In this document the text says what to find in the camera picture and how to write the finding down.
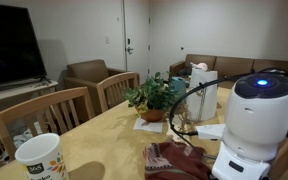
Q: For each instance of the teal watering can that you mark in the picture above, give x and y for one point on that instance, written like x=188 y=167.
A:
x=178 y=86

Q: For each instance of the brown armchair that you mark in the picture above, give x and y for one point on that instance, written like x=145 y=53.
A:
x=89 y=74

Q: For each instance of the wooden chair far side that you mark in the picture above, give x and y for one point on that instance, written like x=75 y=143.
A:
x=56 y=112

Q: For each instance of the brown sofa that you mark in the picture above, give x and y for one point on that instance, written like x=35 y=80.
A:
x=225 y=66

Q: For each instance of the black flat screen television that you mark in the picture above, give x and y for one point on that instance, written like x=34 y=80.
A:
x=20 y=56

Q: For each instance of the white paper towel roll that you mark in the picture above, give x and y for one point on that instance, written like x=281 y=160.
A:
x=202 y=104

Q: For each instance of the white tv stand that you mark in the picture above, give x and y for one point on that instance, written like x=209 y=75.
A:
x=27 y=89

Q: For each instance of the potted green plant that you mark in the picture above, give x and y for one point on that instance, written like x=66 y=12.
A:
x=152 y=99

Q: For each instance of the dark red patterned cloth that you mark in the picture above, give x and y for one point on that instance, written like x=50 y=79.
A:
x=172 y=160

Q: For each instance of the white paper under pot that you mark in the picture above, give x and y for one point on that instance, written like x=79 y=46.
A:
x=141 y=124

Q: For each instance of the white paper cup container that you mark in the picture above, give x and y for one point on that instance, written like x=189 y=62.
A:
x=42 y=159

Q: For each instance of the white door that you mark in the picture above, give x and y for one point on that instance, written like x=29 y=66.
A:
x=136 y=30

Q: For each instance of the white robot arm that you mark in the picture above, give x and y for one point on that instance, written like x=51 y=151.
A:
x=255 y=123

